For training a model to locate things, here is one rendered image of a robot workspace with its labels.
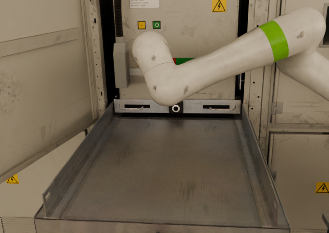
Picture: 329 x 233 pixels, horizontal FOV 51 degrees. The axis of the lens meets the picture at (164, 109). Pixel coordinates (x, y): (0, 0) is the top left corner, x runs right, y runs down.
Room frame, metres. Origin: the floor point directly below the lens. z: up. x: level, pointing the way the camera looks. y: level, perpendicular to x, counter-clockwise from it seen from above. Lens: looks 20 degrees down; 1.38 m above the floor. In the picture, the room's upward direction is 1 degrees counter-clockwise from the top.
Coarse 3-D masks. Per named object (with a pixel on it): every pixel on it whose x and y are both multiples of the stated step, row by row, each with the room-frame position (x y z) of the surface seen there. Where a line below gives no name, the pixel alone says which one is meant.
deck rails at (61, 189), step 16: (96, 128) 1.18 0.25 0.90; (112, 128) 1.28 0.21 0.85; (240, 128) 1.25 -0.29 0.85; (80, 144) 1.00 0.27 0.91; (96, 144) 1.13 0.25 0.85; (240, 144) 1.10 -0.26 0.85; (256, 144) 0.98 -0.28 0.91; (80, 160) 0.98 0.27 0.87; (256, 160) 0.96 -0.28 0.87; (64, 176) 0.85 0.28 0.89; (80, 176) 0.91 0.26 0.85; (256, 176) 0.89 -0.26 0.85; (64, 192) 0.83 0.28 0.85; (256, 192) 0.80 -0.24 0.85; (272, 192) 0.72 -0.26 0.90; (48, 208) 0.74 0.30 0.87; (64, 208) 0.76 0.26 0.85; (272, 208) 0.71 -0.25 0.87; (272, 224) 0.67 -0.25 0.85
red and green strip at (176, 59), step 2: (174, 58) 1.41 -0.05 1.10; (176, 58) 1.41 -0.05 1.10; (178, 58) 1.41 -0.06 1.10; (180, 58) 1.41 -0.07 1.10; (182, 58) 1.41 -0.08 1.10; (184, 58) 1.41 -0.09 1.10; (186, 58) 1.41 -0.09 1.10; (188, 58) 1.40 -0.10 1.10; (190, 58) 1.40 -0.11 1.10; (192, 58) 1.40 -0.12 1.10; (174, 60) 1.41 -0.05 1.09; (176, 60) 1.41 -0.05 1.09; (178, 60) 1.41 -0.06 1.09; (180, 60) 1.41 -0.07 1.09; (182, 60) 1.41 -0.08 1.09; (184, 60) 1.41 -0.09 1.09; (186, 60) 1.41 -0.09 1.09; (188, 60) 1.40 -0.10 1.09; (174, 62) 1.41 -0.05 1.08; (176, 62) 1.41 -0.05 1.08; (178, 62) 1.41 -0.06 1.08; (180, 62) 1.41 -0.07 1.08; (182, 62) 1.41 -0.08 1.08; (184, 62) 1.41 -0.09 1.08; (176, 64) 1.41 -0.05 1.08; (178, 64) 1.41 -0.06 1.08; (138, 66) 1.43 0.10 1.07
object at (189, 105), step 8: (128, 104) 1.42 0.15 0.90; (136, 104) 1.42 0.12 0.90; (144, 104) 1.41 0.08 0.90; (152, 104) 1.41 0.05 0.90; (184, 104) 1.40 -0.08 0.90; (192, 104) 1.39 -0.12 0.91; (200, 104) 1.39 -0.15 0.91; (208, 104) 1.39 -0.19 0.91; (216, 104) 1.38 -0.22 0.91; (224, 104) 1.38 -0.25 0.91; (240, 104) 1.37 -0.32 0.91; (120, 112) 1.42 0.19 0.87; (128, 112) 1.42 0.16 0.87; (136, 112) 1.42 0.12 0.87; (144, 112) 1.41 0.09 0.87; (152, 112) 1.41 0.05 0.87; (160, 112) 1.41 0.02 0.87; (168, 112) 1.40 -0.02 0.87; (184, 112) 1.40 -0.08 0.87; (192, 112) 1.39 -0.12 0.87; (200, 112) 1.39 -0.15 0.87; (208, 112) 1.39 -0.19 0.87; (216, 112) 1.38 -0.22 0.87; (224, 112) 1.38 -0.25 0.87
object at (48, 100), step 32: (0, 0) 1.05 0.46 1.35; (32, 0) 1.16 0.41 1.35; (64, 0) 1.31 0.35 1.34; (0, 32) 1.03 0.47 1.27; (32, 32) 1.14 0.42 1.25; (64, 32) 1.26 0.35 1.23; (0, 64) 1.01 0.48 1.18; (32, 64) 1.12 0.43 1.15; (64, 64) 1.27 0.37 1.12; (0, 96) 0.99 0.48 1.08; (32, 96) 1.10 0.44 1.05; (64, 96) 1.25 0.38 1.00; (96, 96) 1.40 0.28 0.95; (0, 128) 0.97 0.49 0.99; (32, 128) 1.08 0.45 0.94; (64, 128) 1.23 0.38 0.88; (0, 160) 0.95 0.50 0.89; (32, 160) 1.03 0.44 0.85
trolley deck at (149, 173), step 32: (128, 128) 1.29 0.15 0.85; (160, 128) 1.28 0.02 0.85; (192, 128) 1.27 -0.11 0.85; (224, 128) 1.26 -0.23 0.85; (96, 160) 1.02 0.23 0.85; (128, 160) 1.02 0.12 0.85; (160, 160) 1.01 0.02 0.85; (192, 160) 1.00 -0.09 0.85; (224, 160) 1.00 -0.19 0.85; (96, 192) 0.83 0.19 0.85; (128, 192) 0.83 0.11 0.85; (160, 192) 0.82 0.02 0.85; (192, 192) 0.82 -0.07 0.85; (224, 192) 0.81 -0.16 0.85; (64, 224) 0.72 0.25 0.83; (96, 224) 0.71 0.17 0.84; (128, 224) 0.70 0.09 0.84; (160, 224) 0.69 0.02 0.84; (192, 224) 0.68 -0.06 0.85; (224, 224) 0.68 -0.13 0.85; (256, 224) 0.68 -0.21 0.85; (288, 224) 0.67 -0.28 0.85
